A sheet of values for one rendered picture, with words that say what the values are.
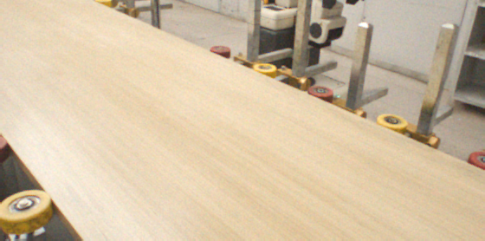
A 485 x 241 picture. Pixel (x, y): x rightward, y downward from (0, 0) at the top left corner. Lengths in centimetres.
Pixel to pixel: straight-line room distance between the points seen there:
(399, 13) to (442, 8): 42
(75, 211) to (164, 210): 15
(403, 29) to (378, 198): 347
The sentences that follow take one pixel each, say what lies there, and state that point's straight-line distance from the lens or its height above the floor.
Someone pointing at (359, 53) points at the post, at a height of 102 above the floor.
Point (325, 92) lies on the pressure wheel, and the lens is 127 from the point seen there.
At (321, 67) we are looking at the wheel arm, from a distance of 166.
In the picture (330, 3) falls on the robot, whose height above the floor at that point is 92.
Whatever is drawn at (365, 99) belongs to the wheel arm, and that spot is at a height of 81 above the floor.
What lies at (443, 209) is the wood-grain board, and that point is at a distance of 88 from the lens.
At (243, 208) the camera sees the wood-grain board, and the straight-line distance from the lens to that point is 78.
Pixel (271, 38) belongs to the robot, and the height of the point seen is 64.
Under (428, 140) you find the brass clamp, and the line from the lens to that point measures 126.
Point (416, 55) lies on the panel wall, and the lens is 422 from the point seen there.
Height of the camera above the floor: 140
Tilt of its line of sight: 24 degrees down
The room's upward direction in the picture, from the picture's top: 5 degrees clockwise
